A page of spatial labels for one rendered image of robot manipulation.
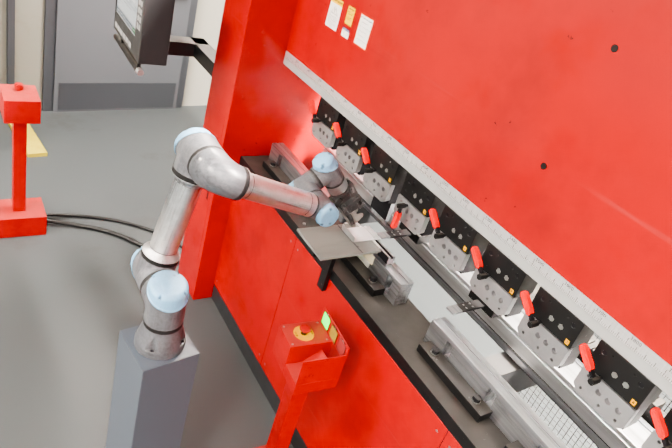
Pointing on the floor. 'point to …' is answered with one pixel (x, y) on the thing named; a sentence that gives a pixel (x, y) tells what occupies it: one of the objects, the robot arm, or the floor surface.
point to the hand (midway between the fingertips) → (351, 225)
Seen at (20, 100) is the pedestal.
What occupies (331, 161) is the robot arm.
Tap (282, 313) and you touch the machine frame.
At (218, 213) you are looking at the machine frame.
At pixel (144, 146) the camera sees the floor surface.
